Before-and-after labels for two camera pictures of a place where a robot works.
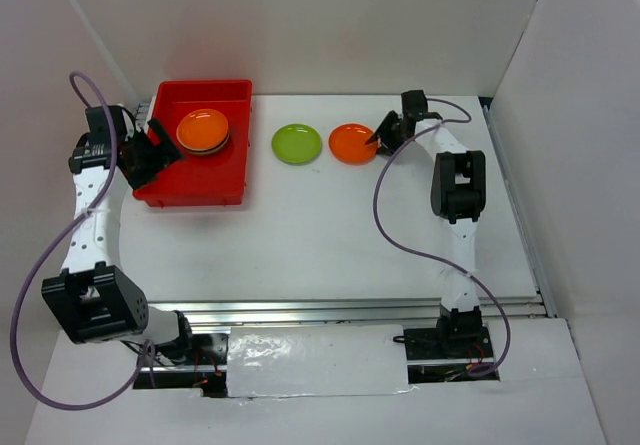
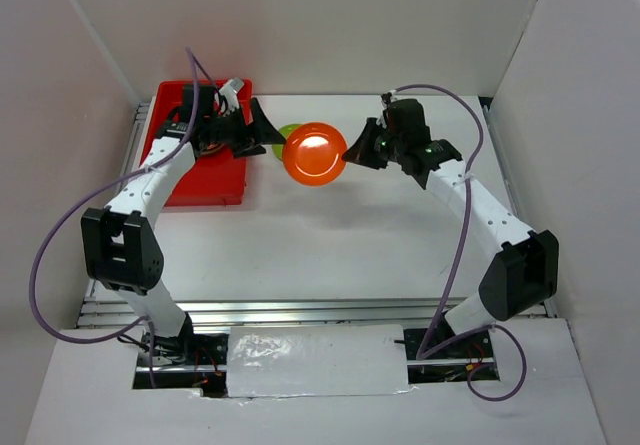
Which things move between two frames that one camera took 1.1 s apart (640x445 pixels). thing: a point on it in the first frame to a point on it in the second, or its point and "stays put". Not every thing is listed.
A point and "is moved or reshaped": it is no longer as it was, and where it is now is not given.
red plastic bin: x=211 y=124 stays put
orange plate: x=347 y=143 is moved or reshaped
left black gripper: x=163 y=154 to x=263 y=129
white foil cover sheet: x=282 y=361 stays put
